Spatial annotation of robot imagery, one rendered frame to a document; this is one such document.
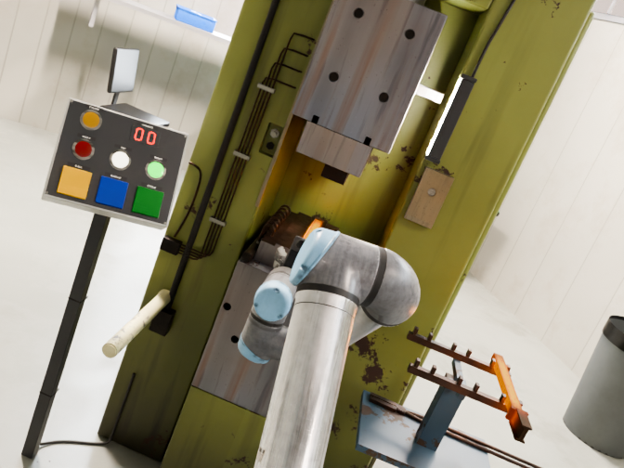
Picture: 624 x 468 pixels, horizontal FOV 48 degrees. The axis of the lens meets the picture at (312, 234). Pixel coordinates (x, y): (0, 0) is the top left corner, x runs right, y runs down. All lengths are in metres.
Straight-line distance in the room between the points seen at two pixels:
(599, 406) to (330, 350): 3.27
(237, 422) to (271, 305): 0.66
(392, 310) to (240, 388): 1.01
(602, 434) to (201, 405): 2.70
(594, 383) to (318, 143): 2.76
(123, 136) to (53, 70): 3.91
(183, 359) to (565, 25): 1.59
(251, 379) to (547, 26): 1.34
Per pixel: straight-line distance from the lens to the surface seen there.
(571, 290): 5.59
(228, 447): 2.34
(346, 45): 1.98
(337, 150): 2.00
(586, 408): 4.41
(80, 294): 2.24
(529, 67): 2.13
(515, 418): 1.86
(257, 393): 2.22
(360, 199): 2.51
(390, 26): 1.97
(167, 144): 2.04
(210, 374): 2.23
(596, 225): 5.57
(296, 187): 2.54
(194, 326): 2.41
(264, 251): 2.11
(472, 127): 2.13
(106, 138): 2.02
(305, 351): 1.19
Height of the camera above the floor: 1.66
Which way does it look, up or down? 17 degrees down
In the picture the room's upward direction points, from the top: 22 degrees clockwise
